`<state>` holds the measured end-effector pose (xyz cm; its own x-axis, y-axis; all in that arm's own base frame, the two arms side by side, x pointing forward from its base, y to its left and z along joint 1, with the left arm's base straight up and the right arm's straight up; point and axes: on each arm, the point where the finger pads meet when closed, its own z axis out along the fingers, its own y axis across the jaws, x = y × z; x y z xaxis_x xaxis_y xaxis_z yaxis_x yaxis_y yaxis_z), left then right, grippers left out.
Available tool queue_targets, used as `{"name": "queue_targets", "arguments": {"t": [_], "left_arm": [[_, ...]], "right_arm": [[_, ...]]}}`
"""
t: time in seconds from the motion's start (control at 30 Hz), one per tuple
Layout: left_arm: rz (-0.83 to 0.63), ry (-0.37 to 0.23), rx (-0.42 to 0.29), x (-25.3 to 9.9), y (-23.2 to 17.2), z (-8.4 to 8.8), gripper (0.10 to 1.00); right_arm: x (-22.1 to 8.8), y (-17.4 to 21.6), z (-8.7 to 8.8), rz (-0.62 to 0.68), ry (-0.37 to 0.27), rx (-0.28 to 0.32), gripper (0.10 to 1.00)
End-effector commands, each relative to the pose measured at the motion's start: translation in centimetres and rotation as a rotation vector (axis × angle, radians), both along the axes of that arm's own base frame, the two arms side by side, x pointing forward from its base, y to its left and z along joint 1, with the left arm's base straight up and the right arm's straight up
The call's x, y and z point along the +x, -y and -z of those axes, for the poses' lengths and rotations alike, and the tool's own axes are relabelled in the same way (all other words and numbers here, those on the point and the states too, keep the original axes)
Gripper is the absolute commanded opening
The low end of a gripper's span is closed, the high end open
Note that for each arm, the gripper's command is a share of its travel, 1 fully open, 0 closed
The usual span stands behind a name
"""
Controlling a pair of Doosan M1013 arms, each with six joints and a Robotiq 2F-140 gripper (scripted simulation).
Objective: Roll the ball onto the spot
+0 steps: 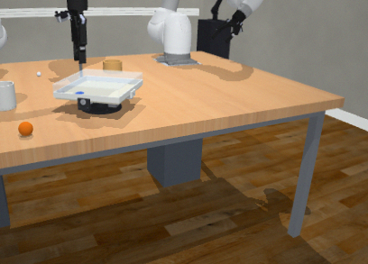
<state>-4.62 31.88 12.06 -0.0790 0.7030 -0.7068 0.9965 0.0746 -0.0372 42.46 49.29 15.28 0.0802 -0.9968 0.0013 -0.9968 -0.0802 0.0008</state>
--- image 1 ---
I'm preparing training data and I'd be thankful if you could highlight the orange ball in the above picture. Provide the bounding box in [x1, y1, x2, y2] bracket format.
[18, 122, 33, 136]

